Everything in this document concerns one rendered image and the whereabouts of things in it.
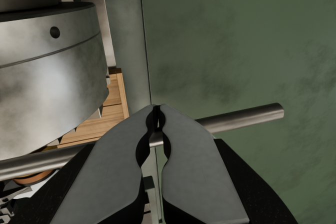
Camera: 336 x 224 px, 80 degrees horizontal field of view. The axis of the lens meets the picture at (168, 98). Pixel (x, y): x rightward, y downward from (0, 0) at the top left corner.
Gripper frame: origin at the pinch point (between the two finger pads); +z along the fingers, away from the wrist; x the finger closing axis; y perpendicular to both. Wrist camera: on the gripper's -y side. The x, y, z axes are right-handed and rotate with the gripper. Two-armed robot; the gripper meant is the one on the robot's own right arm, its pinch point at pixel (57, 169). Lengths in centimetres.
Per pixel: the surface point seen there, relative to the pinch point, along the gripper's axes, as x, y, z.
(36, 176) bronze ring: 3.2, -2.3, -1.9
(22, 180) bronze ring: 3.4, -2.3, -3.9
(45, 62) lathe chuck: 10.9, -23.7, 7.3
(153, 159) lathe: -54, 58, 26
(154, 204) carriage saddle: -15.7, 41.9, 19.8
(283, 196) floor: -108, 239, 218
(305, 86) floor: -109, 59, 191
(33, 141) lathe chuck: 13.0, -16.5, 4.7
